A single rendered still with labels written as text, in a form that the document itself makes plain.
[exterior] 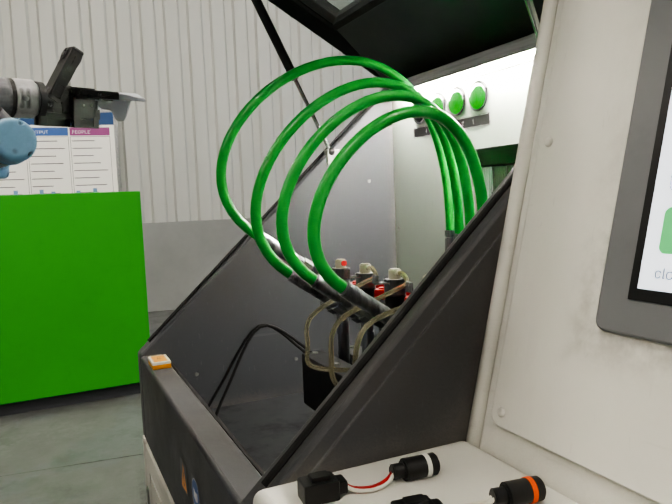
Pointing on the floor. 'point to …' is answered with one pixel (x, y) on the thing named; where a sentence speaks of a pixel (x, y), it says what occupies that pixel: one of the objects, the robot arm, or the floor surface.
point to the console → (573, 279)
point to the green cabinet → (70, 298)
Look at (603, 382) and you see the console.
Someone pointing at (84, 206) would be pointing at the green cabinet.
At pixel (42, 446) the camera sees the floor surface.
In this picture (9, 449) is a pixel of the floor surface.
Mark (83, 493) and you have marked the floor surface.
